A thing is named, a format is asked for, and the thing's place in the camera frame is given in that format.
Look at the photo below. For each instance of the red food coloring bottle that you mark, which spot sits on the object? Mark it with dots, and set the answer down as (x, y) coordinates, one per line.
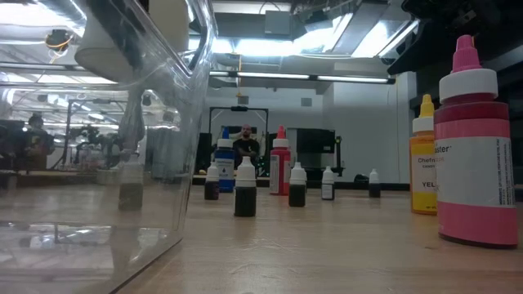
(280, 167)

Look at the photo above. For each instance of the blue food coloring bottle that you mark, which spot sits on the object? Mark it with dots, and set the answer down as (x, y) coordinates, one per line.
(224, 163)

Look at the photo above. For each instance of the small white-capped dropper bottle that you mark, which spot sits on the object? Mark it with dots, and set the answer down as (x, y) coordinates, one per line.
(245, 192)
(374, 185)
(297, 188)
(212, 179)
(327, 185)
(130, 183)

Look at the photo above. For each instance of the yellow food coloring bottle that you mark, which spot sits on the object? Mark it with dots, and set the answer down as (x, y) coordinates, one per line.
(423, 163)

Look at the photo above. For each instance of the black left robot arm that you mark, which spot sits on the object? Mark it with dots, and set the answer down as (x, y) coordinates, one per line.
(122, 28)

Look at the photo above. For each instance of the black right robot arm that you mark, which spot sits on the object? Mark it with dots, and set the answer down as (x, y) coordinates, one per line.
(441, 24)

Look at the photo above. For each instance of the pink food coloring bottle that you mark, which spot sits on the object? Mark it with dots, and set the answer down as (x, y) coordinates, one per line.
(474, 171)

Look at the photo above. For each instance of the person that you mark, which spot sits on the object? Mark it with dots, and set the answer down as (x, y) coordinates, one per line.
(246, 149)
(37, 143)

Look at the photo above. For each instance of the black workstation cabinet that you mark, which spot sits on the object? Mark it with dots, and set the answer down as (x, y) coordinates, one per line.
(314, 143)

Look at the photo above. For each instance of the ceiling light strip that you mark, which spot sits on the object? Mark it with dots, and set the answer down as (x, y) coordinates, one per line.
(286, 75)

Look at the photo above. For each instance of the clear plastic container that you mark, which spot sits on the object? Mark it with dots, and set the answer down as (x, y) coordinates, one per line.
(175, 212)

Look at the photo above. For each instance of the grey ceiling box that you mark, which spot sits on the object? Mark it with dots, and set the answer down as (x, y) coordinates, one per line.
(278, 22)

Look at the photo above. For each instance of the small grey wall box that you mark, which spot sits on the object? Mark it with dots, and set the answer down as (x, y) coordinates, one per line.
(306, 102)

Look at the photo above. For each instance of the black aluminium table frame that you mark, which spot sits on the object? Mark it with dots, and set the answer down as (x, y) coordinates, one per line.
(351, 185)

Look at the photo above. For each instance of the silver ventilation duct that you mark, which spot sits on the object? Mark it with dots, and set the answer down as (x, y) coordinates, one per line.
(367, 36)

